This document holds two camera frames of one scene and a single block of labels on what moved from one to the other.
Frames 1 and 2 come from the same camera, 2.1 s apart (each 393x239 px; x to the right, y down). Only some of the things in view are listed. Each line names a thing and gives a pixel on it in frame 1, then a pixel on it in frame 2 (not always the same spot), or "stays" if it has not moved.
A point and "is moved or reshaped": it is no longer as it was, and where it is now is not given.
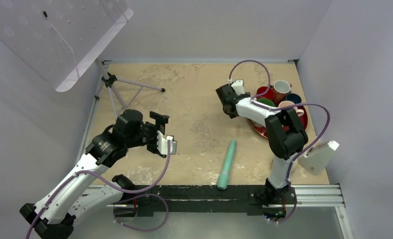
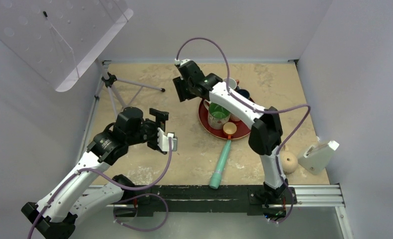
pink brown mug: [280, 89] is moved or reshaped
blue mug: [294, 97] is moved or reshaped
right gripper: [248, 93] → [179, 82]
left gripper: [160, 120] stays
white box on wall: [316, 159] stays
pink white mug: [299, 111] is moved or reshaped
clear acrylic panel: [58, 39] stays
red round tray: [261, 131] is moved or reshaped
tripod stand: [109, 79] stays
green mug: [266, 101] → [217, 115]
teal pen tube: [222, 184] → [215, 179]
